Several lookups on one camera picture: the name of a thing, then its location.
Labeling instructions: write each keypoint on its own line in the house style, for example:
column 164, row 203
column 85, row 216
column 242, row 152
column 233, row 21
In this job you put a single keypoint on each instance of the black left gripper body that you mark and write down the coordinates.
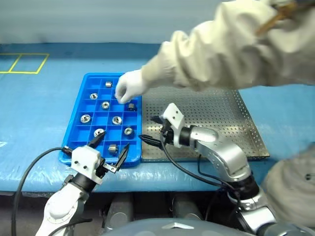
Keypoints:
column 104, row 168

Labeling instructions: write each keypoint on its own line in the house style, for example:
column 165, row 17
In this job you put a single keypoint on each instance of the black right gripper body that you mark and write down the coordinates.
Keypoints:
column 166, row 135

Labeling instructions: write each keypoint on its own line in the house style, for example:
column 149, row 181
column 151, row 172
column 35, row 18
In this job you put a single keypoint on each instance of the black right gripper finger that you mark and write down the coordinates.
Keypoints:
column 151, row 140
column 156, row 120

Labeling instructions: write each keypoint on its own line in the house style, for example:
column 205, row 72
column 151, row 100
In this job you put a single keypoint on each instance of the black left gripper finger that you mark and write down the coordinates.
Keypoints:
column 97, row 140
column 123, row 157

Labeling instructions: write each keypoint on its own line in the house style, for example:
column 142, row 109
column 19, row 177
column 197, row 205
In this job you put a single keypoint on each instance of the metal nut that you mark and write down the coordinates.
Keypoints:
column 105, row 105
column 131, row 106
column 93, row 96
column 98, row 132
column 116, row 120
column 128, row 130
column 108, row 84

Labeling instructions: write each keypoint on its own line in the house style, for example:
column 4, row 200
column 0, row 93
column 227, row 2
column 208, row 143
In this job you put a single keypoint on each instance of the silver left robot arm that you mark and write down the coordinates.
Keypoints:
column 61, row 204

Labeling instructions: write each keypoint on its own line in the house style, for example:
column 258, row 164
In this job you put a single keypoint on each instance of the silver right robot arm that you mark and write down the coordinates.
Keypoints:
column 221, row 152

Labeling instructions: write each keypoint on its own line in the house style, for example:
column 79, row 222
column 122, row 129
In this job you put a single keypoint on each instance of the blue compartment tray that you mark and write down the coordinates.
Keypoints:
column 73, row 140

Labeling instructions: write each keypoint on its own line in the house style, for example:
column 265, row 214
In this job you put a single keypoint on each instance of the person white gloved hand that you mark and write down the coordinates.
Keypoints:
column 130, row 86

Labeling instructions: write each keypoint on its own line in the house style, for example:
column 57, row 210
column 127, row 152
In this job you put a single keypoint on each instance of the metal nut in blue tray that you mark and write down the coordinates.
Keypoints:
column 93, row 96
column 131, row 106
column 108, row 84
column 105, row 105

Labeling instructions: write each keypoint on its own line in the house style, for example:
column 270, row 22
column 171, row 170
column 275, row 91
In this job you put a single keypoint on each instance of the dark grey rounded cylinder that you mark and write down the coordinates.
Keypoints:
column 118, row 214
column 187, row 209

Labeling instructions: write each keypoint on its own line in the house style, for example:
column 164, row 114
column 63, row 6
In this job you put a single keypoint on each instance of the perforated metal tray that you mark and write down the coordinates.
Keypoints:
column 216, row 113

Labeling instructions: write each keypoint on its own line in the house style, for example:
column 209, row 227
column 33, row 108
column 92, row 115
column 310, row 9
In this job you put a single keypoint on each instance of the grey robot torso with emblem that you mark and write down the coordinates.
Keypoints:
column 172, row 228

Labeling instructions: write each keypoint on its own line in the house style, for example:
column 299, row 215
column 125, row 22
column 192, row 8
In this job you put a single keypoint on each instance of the person cream coat torso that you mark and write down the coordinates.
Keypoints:
column 292, row 186

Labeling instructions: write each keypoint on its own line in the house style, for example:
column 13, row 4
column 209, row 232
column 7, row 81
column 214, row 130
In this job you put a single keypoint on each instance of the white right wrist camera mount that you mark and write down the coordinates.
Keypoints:
column 173, row 115

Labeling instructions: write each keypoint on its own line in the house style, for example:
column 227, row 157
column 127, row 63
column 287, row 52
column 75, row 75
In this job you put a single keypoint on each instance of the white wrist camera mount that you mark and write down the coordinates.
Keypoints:
column 173, row 115
column 85, row 157

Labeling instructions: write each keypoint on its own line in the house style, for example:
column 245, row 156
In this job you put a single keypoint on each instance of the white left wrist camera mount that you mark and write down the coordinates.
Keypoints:
column 85, row 157

